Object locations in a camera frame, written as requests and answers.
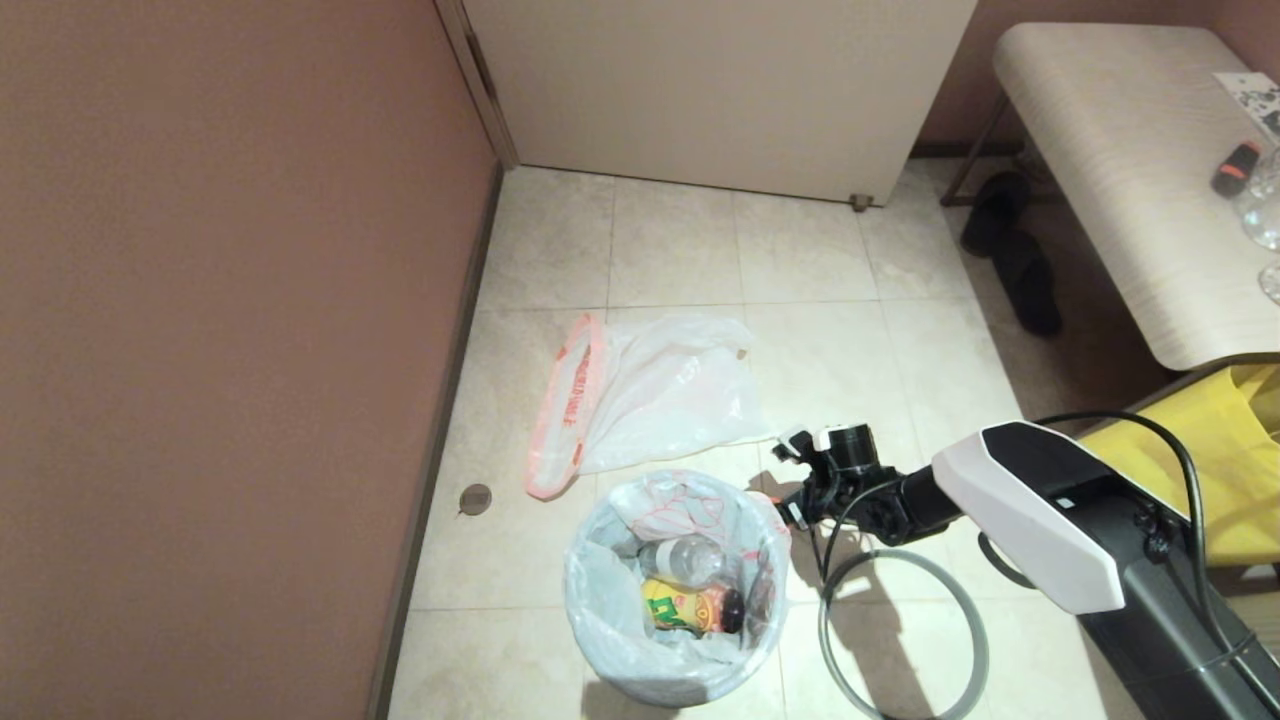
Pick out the dark door hinge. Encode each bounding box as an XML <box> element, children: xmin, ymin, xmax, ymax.
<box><xmin>468</xmin><ymin>36</ymin><xmax>499</xmax><ymax>103</ymax></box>

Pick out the grey bin retaining ring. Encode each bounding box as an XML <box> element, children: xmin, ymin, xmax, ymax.
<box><xmin>818</xmin><ymin>548</ymin><xmax>991</xmax><ymax>720</ymax></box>

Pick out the black and red remote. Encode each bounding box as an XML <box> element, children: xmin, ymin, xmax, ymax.
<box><xmin>1207</xmin><ymin>140</ymin><xmax>1259</xmax><ymax>199</ymax></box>

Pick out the clear plastic bottle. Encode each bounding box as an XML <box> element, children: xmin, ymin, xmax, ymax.
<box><xmin>638</xmin><ymin>535</ymin><xmax>729</xmax><ymax>589</ymax></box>

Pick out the yellow snack canister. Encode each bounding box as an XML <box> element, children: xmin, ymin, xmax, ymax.
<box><xmin>640</xmin><ymin>577</ymin><xmax>746</xmax><ymax>638</ymax></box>

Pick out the white door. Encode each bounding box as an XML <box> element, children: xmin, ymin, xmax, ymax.
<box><xmin>460</xmin><ymin>0</ymin><xmax>976</xmax><ymax>208</ymax></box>

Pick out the white red plastic bin liner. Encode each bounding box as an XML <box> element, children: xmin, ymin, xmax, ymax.
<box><xmin>525</xmin><ymin>313</ymin><xmax>776</xmax><ymax>503</ymax></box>

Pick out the beige door frame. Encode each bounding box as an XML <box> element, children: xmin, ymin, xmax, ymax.
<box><xmin>432</xmin><ymin>0</ymin><xmax>521</xmax><ymax>171</ymax></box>

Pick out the thin metal table leg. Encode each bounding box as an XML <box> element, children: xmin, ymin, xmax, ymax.
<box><xmin>940</xmin><ymin>95</ymin><xmax>1011</xmax><ymax>209</ymax></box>

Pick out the beige wood-grain table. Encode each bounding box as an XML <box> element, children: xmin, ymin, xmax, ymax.
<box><xmin>990</xmin><ymin>23</ymin><xmax>1280</xmax><ymax>373</ymax></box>

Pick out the white red plastic bag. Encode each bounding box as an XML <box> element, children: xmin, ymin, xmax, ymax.
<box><xmin>563</xmin><ymin>470</ymin><xmax>793</xmax><ymax>701</ymax></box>

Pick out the black round trash bin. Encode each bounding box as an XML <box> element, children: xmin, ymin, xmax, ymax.
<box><xmin>590</xmin><ymin>660</ymin><xmax>761</xmax><ymax>709</ymax></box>

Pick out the printed paper leaflet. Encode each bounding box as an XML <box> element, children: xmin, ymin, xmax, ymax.
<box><xmin>1207</xmin><ymin>70</ymin><xmax>1280</xmax><ymax>141</ymax></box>

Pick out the black slipper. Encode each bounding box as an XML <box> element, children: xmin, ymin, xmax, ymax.
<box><xmin>960</xmin><ymin>170</ymin><xmax>1031</xmax><ymax>259</ymax></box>
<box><xmin>990</xmin><ymin>232</ymin><xmax>1063</xmax><ymax>339</ymax></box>

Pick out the yellow fabric bag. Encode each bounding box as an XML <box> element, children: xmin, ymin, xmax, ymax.
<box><xmin>1075</xmin><ymin>362</ymin><xmax>1280</xmax><ymax>568</ymax></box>

